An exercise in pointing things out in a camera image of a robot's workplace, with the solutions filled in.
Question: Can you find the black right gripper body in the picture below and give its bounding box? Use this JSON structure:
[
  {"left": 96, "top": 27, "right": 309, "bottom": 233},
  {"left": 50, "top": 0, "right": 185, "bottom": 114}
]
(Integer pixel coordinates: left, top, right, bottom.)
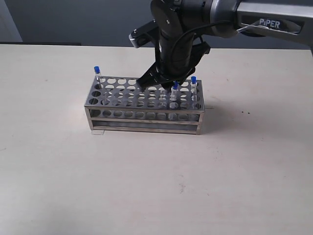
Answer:
[{"left": 150, "top": 0, "right": 210, "bottom": 80}]

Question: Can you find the blue capped tube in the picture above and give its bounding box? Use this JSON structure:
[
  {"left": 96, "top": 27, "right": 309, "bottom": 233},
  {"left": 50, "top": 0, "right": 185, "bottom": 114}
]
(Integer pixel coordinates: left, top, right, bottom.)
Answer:
[
  {"left": 94, "top": 66, "right": 104, "bottom": 90},
  {"left": 169, "top": 81, "right": 179, "bottom": 109},
  {"left": 191, "top": 76, "right": 197, "bottom": 102}
]

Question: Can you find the blue capped tube front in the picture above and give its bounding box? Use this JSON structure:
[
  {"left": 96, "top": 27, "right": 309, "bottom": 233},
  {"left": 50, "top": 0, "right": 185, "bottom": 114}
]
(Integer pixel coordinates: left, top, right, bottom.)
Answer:
[{"left": 94, "top": 66, "right": 104, "bottom": 90}]

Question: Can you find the silver Piper robot arm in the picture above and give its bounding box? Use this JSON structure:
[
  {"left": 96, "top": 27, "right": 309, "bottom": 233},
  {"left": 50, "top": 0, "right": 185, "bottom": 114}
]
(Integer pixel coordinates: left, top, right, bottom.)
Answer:
[{"left": 129, "top": 0, "right": 313, "bottom": 91}]

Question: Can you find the stainless steel test tube rack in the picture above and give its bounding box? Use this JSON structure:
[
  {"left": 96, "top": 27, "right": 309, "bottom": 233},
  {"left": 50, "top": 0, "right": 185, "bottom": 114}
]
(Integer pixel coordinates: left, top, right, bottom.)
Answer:
[{"left": 84, "top": 76, "right": 205, "bottom": 135}]

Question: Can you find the clear tape piece on table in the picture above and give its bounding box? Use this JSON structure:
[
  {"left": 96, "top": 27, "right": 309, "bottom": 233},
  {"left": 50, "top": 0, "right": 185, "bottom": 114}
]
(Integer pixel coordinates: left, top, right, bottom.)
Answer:
[{"left": 91, "top": 130, "right": 105, "bottom": 135}]

